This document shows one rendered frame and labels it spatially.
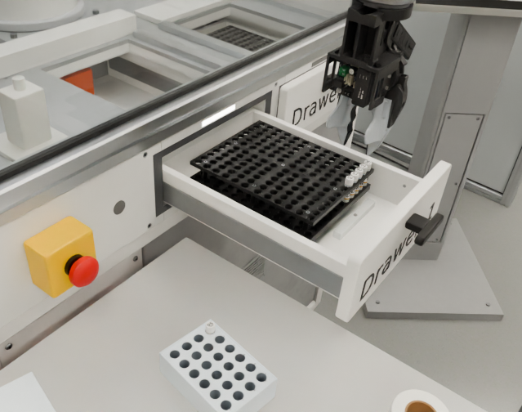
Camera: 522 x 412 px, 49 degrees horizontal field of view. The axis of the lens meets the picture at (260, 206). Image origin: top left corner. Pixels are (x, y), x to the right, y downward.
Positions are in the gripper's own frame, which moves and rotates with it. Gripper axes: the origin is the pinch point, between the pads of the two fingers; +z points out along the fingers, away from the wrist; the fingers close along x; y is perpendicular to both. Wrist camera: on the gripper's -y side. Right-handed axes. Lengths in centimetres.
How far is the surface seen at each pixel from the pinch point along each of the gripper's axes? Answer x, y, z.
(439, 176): 10.6, -6.3, 4.4
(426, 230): 13.8, 4.8, 6.0
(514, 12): -3, -85, 2
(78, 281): -15.8, 37.7, 10.1
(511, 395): 37, -62, 97
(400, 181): 4.8, -8.2, 9.3
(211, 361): 0.4, 31.9, 17.6
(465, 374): 23, -60, 97
